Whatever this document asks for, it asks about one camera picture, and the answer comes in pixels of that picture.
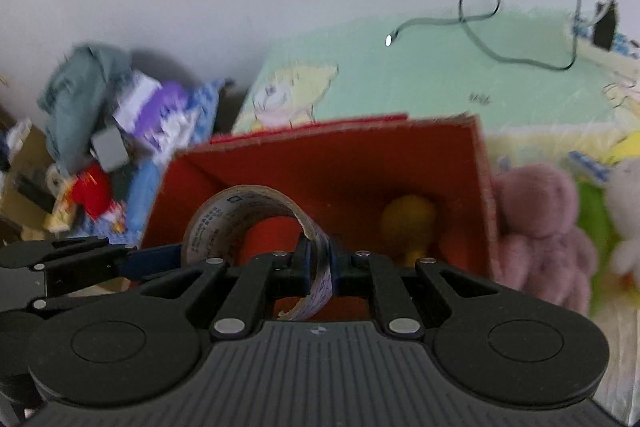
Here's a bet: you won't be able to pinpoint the black power adapter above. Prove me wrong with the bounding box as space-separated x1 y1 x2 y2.
592 0 621 50

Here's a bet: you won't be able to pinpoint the cartoon printed blanket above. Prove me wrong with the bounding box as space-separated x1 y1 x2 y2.
232 4 640 425

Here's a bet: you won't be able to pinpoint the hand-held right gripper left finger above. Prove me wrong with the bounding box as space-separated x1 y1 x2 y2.
131 234 313 342

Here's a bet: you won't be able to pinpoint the grey green cloth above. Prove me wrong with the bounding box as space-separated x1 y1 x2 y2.
37 42 133 175

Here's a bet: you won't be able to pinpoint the black cable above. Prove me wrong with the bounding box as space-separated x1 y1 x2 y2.
385 0 618 72

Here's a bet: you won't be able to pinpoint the white blue power strip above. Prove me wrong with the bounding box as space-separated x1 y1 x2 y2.
565 14 640 60

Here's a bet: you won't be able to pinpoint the blue checkered cloth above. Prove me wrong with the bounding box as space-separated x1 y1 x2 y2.
80 80 226 248

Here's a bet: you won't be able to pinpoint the large red cardboard box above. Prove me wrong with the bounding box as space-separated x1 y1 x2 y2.
142 113 501 323

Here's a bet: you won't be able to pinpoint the pink plush bear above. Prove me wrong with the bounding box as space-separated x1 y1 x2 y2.
492 162 598 315

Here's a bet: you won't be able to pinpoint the white plush toy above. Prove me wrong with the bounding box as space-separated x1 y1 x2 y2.
605 157 640 285

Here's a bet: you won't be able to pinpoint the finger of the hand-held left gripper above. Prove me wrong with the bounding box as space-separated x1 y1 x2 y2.
0 237 186 312

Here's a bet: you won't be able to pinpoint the small grey box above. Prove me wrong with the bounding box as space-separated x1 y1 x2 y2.
92 127 128 173

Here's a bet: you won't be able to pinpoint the yellow round toy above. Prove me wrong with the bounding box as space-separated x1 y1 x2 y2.
381 194 441 268

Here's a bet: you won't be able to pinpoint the brown cardboard box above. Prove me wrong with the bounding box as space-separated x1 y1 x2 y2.
0 120 56 233

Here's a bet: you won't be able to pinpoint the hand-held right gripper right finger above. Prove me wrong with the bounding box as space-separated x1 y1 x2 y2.
332 247 501 339

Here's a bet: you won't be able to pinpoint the round tin can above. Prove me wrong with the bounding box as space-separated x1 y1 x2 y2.
182 184 335 322

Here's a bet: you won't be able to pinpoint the purple white packet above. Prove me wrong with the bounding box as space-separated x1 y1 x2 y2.
112 74 196 153

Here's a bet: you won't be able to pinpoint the green plush toy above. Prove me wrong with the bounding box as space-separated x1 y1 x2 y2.
575 132 640 315

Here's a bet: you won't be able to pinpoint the colourful printed packet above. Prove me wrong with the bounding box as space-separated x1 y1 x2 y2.
46 180 83 233

